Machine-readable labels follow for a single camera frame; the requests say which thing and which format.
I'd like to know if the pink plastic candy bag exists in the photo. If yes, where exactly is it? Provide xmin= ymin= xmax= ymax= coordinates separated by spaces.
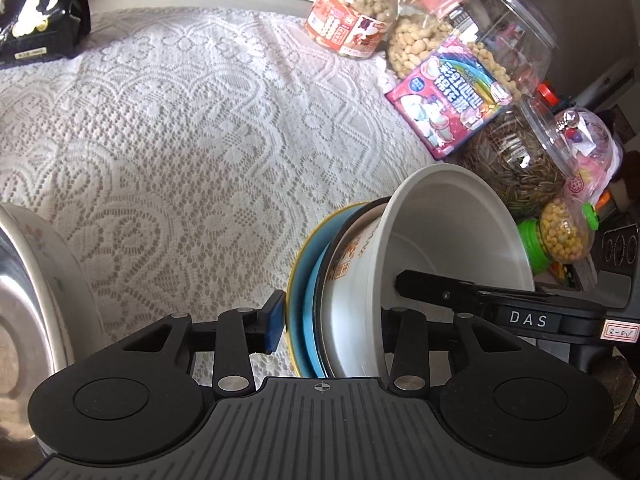
xmin=565 ymin=107 xmax=623 ymax=206

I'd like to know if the candy jar with green lid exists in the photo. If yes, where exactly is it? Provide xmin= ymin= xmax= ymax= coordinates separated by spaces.
xmin=517 ymin=197 xmax=601 ymax=273

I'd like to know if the clear jar of sunflower seeds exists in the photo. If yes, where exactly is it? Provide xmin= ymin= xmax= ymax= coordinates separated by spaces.
xmin=457 ymin=95 xmax=583 ymax=213

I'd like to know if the black snack bag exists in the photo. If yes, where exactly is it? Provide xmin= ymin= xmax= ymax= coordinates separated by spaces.
xmin=0 ymin=0 xmax=92 ymax=70

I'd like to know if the white lace tablecloth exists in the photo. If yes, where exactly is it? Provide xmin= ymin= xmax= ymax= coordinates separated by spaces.
xmin=0 ymin=7 xmax=451 ymax=391

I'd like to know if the blue plate with yellow rim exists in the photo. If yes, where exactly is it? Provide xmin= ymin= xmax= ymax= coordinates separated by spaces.
xmin=286 ymin=202 xmax=371 ymax=378

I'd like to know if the blue enamel bowl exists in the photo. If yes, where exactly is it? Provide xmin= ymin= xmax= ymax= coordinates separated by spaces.
xmin=298 ymin=203 xmax=381 ymax=378

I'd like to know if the large clear jar with lid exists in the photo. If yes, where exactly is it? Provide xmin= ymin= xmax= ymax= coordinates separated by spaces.
xmin=387 ymin=0 xmax=558 ymax=106

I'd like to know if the white ceramic bowl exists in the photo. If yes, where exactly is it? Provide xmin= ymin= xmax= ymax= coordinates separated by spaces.
xmin=0 ymin=202 xmax=104 ymax=378

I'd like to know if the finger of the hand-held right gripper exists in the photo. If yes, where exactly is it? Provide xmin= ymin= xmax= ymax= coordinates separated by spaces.
xmin=395 ymin=270 xmax=483 ymax=313

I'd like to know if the steel bowl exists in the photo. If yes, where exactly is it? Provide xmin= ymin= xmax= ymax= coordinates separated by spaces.
xmin=0 ymin=210 xmax=76 ymax=461

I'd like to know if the pink marshmallow bag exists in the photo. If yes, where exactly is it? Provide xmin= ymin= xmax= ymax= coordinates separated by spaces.
xmin=385 ymin=35 xmax=523 ymax=161

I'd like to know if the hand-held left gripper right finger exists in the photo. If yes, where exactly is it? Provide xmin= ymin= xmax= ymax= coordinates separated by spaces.
xmin=382 ymin=307 xmax=521 ymax=396

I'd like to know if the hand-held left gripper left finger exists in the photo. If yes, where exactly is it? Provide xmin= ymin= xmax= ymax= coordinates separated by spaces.
xmin=122 ymin=290 xmax=290 ymax=396

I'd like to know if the peanut jar with gold lid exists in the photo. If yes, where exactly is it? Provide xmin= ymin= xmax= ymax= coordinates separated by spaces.
xmin=305 ymin=0 xmax=406 ymax=60

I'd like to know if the white bowl with orange print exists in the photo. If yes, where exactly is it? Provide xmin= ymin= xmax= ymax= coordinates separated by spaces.
xmin=320 ymin=164 xmax=537 ymax=378

